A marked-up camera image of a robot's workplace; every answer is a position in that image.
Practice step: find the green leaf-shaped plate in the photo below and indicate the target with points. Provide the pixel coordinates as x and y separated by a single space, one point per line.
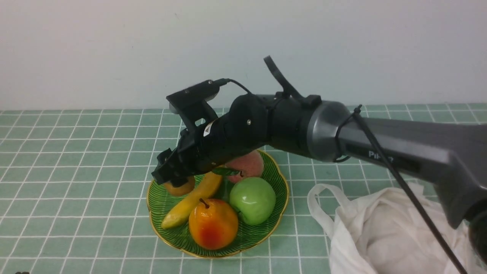
160 202

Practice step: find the orange red pear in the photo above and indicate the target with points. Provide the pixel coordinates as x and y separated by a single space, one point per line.
213 224

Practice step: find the white cloth bag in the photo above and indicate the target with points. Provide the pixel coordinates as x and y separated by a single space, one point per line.
381 233

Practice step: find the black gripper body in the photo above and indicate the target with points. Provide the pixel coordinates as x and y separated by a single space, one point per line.
238 132

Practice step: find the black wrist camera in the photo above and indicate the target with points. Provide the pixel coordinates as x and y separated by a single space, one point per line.
191 104

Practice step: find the brown yellow fruit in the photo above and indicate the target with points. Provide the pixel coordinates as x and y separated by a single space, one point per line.
181 190

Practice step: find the pink peach with leaf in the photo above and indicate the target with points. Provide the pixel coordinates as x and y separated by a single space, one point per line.
249 165

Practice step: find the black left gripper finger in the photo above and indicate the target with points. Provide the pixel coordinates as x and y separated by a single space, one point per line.
163 157

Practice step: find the green apple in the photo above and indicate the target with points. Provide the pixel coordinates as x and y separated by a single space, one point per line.
253 198

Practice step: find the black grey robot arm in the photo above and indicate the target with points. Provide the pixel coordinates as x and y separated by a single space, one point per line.
450 156

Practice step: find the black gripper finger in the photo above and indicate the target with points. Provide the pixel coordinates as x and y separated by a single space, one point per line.
173 177

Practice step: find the yellow banana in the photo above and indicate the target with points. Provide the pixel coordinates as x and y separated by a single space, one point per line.
180 213

